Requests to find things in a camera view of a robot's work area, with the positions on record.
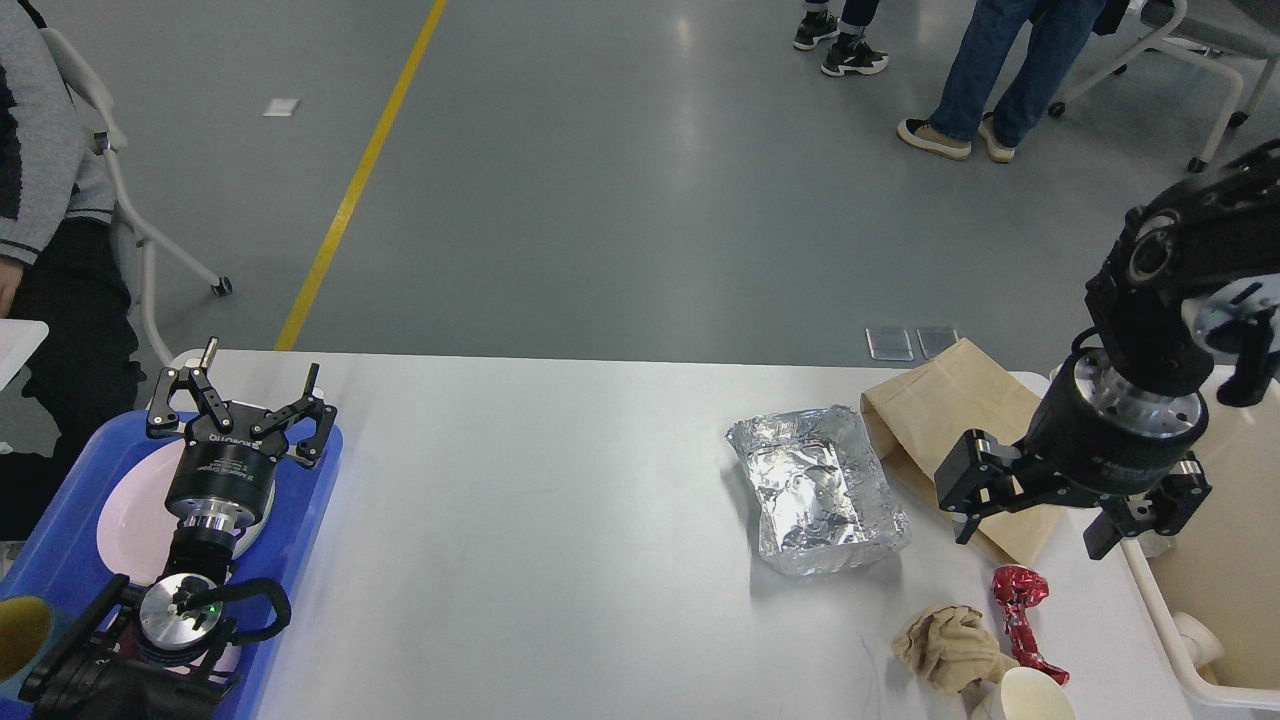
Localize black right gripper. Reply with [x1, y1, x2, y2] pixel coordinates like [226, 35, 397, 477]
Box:
[934, 348, 1213, 561]

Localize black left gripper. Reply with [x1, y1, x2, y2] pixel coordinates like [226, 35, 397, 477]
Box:
[145, 337, 338, 529]

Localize red foil wrapper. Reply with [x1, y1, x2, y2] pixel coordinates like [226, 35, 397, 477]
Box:
[991, 564, 1070, 685]

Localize pink plate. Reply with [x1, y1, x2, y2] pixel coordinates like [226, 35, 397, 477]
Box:
[96, 442, 275, 584]

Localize brown paper napkin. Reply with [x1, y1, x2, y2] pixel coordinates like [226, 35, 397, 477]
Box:
[891, 603, 1019, 694]

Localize white paper cup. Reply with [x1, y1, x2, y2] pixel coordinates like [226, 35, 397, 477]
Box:
[1171, 611, 1225, 685]

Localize white cup bottom edge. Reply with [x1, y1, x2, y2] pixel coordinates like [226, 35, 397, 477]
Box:
[969, 667, 1076, 719]

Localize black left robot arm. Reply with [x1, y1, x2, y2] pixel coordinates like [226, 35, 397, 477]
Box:
[3, 340, 342, 719]

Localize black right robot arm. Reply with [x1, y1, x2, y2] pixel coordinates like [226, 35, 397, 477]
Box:
[934, 140, 1279, 560]

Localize white plastic bin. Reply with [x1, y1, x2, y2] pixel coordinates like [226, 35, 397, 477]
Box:
[1034, 366, 1279, 719]

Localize brown paper bag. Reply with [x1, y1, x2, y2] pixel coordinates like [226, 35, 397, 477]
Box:
[858, 340, 1064, 565]

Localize white chair left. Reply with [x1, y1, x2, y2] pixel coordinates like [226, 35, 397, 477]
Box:
[40, 28, 234, 366]

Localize right metal floor plate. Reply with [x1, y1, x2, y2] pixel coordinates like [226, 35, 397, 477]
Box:
[916, 327, 963, 360]

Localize metal floor plate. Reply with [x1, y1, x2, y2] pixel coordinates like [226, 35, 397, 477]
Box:
[916, 327, 963, 360]
[865, 325, 916, 363]

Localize seated person grey cardigan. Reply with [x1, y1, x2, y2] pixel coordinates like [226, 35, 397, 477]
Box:
[1, 1, 143, 543]

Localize left metal floor plate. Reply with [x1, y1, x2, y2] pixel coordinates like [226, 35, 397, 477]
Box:
[865, 325, 916, 363]

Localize crumpled aluminium foil tray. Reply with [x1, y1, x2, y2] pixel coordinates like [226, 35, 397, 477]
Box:
[724, 405, 913, 577]

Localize white paper on floor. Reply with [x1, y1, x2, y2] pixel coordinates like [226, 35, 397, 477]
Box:
[261, 97, 300, 118]

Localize person in blue jeans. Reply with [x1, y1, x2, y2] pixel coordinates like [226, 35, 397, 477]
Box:
[896, 1, 1108, 164]

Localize person in black trousers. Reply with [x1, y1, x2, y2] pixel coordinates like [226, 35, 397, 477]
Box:
[792, 1, 890, 78]

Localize white office chair right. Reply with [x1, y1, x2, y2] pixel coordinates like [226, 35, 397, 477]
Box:
[1047, 1, 1279, 173]

